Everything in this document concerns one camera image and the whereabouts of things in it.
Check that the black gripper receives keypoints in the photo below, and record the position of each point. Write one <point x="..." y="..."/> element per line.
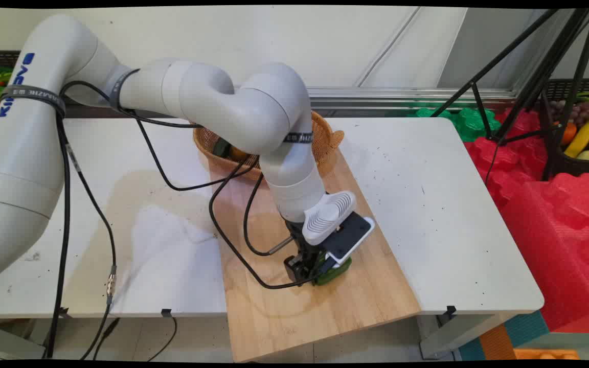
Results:
<point x="312" y="258"/>

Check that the green bell pepper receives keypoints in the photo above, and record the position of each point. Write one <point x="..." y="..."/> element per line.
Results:
<point x="338" y="273"/>

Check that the dark green cucumber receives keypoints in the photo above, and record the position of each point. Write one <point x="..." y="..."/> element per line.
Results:
<point x="221" y="147"/>

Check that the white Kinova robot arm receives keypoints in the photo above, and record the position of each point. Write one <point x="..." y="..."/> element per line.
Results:
<point x="253" y="112"/>

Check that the wooden cutting board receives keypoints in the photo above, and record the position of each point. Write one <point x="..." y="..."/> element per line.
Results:
<point x="299" y="317"/>

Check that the brown toy potato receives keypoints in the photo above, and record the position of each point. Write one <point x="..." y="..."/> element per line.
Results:
<point x="238" y="152"/>

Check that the woven wicker basket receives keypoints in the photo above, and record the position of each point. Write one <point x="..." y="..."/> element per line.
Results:
<point x="325" y="140"/>

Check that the small black table clip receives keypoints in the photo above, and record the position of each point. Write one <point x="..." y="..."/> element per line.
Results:
<point x="450" y="309"/>
<point x="63" y="312"/>
<point x="166" y="312"/>

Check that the grey table leg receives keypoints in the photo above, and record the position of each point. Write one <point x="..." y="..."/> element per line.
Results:
<point x="8" y="342"/>
<point x="453" y="337"/>

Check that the orange foam floor mat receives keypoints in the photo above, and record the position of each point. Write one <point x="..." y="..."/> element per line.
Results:
<point x="498" y="343"/>

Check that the green foam sheet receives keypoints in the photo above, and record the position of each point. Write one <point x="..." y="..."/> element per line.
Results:
<point x="471" y="125"/>

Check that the red foam sheet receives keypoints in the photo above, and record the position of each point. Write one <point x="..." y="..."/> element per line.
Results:
<point x="499" y="163"/>
<point x="555" y="245"/>

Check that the teal foam floor mat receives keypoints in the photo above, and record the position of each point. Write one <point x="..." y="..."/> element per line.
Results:
<point x="529" y="327"/>

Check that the orange plastic tray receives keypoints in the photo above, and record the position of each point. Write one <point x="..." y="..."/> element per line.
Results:
<point x="545" y="354"/>

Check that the black basket with fruit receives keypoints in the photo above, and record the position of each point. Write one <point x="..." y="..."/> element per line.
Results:
<point x="575" y="166"/>

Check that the orange toy fruit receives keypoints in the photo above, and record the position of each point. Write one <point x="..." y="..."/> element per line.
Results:
<point x="569" y="134"/>

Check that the black tripod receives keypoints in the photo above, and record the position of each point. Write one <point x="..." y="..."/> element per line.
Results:
<point x="537" y="82"/>

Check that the yellow banana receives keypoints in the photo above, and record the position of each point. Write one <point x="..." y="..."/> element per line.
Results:
<point x="580" y="138"/>

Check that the purple grape bunch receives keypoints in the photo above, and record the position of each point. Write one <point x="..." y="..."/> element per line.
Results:
<point x="578" y="112"/>

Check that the white ribbed camera housing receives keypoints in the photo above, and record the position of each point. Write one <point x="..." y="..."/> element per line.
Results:
<point x="327" y="217"/>

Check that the black flat white-edged camera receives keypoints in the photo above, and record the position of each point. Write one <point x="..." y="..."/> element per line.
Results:
<point x="348" y="237"/>

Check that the aluminium wall rail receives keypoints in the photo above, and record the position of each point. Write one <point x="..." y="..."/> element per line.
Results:
<point x="407" y="97"/>

